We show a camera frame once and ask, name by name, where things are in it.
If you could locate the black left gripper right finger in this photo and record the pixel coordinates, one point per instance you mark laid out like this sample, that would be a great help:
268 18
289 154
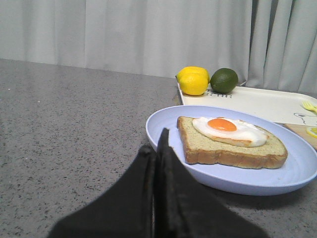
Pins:
185 209

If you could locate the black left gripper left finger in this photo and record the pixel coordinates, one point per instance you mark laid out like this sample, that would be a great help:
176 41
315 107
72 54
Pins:
123 211

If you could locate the light blue plate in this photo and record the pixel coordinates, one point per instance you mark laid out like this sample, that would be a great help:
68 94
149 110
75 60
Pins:
299 169

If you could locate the bottom bread slice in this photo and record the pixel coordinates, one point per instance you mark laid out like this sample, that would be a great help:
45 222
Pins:
199 149

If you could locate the cream bear tray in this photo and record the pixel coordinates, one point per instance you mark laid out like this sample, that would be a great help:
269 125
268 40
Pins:
276 106

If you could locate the fried egg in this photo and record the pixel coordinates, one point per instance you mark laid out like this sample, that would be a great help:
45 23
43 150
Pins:
231 131

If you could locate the front yellow lemon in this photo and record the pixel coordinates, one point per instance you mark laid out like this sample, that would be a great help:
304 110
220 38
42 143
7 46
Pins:
193 84

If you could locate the yellow lemon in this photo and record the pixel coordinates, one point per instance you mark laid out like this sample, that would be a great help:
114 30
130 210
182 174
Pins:
193 69
193 84

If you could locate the rear yellow lemon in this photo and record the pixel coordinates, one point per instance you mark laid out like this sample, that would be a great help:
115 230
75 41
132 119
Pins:
193 69

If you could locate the green lime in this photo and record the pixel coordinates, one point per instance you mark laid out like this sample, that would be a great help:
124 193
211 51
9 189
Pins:
224 80

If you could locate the wooden cutting board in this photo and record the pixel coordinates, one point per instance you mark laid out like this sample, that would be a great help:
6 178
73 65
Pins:
304 132

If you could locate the lemon slice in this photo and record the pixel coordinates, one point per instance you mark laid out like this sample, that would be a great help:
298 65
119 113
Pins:
312 131

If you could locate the yellow plastic fork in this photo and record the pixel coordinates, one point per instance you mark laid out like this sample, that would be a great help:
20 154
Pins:
309 106

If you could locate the white curtain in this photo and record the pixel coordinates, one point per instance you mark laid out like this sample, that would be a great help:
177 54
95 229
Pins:
271 44

